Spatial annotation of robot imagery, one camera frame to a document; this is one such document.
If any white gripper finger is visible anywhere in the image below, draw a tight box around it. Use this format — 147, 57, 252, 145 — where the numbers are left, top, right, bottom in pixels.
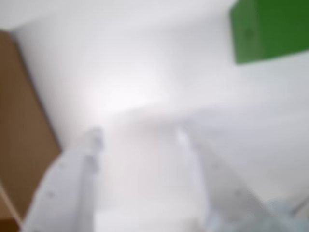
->
175, 127, 275, 232
21, 126, 105, 232

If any green cube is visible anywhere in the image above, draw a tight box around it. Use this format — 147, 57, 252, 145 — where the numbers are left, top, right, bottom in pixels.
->
228, 0, 309, 65

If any shallow brown cardboard box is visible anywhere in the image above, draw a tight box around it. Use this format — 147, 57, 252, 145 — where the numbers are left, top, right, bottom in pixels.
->
0, 29, 61, 232

